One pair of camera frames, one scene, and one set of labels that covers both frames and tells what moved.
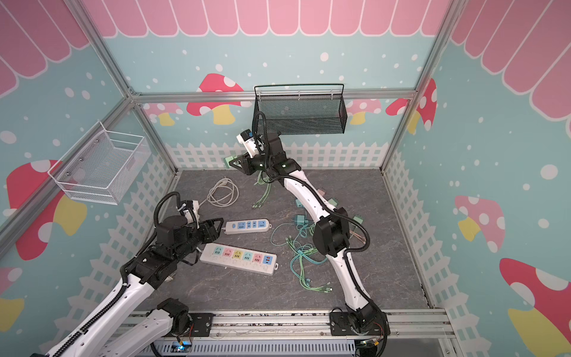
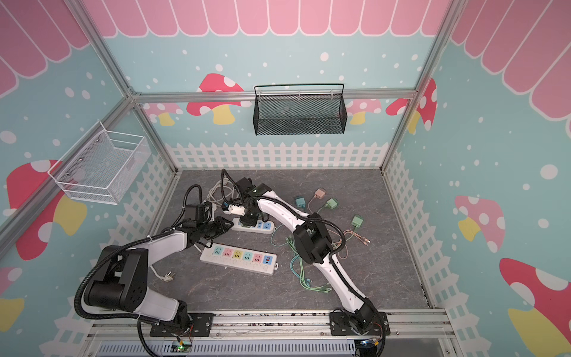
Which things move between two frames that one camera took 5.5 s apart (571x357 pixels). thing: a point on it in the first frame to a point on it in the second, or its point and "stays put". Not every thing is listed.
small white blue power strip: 247,226 stays put
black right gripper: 242,162 to 247,215
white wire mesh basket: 100,166 stays put
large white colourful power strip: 239,258 stays put
